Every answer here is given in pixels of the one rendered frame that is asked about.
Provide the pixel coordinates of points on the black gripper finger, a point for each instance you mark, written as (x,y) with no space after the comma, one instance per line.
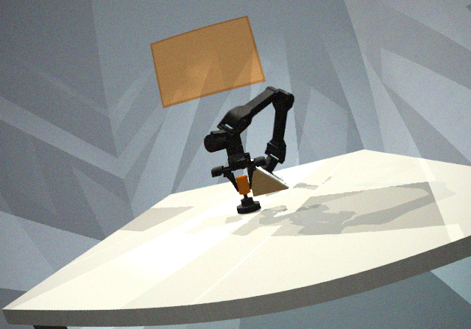
(250,174)
(232,180)

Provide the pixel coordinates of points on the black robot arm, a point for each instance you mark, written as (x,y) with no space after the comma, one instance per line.
(239,118)

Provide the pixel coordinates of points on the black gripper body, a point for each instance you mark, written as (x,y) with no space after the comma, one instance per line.
(217,171)

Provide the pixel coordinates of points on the orange knob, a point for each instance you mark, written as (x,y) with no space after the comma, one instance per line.
(243,184)

